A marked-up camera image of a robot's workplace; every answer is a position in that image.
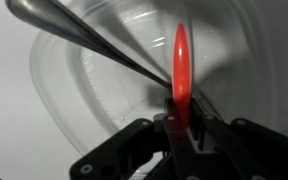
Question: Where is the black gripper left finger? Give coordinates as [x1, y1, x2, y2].
[69, 98, 185, 180]

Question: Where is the clear plastic container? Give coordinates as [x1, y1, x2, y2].
[29, 0, 288, 180]

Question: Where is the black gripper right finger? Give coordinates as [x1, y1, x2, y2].
[187, 96, 288, 180]

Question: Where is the metal spoon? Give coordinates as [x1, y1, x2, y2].
[5, 0, 171, 89]

